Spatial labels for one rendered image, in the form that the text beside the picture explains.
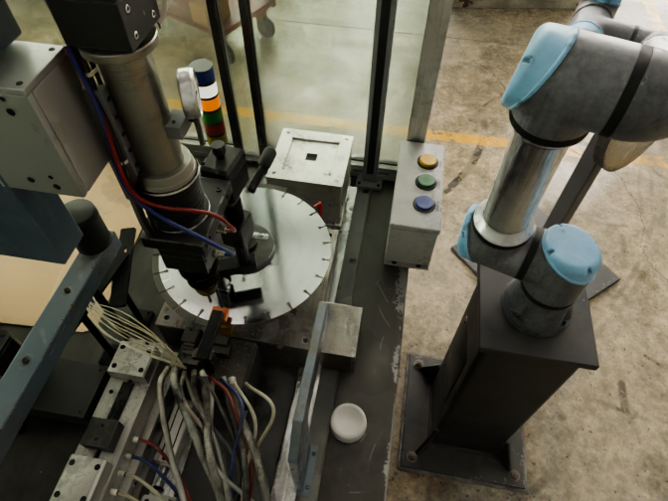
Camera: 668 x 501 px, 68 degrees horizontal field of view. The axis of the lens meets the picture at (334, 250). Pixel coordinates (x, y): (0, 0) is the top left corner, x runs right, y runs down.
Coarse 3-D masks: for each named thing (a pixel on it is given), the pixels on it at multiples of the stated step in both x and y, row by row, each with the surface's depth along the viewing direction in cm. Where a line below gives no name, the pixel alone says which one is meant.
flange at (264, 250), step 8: (256, 232) 96; (264, 232) 96; (256, 240) 95; (264, 240) 95; (272, 240) 95; (232, 248) 93; (256, 248) 94; (264, 248) 94; (272, 248) 94; (256, 256) 92; (264, 256) 93; (256, 264) 91; (264, 264) 93
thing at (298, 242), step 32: (256, 192) 104; (256, 224) 99; (288, 224) 99; (320, 224) 99; (160, 256) 93; (288, 256) 94; (320, 256) 94; (192, 288) 89; (256, 288) 89; (288, 288) 89; (256, 320) 85
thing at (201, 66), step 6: (198, 60) 97; (204, 60) 97; (192, 66) 96; (198, 66) 96; (204, 66) 96; (210, 66) 96; (198, 72) 94; (204, 72) 95; (210, 72) 96; (198, 78) 96; (204, 78) 96; (210, 78) 96; (198, 84) 97; (204, 84) 97
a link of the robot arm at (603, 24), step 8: (584, 8) 95; (592, 8) 94; (600, 8) 94; (576, 16) 95; (584, 16) 93; (592, 16) 92; (600, 16) 92; (608, 16) 94; (576, 24) 92; (584, 24) 91; (592, 24) 90; (600, 24) 91; (608, 24) 91; (616, 24) 90; (624, 24) 90; (632, 24) 91; (600, 32) 90; (608, 32) 90; (616, 32) 90; (624, 32) 90; (632, 32) 89
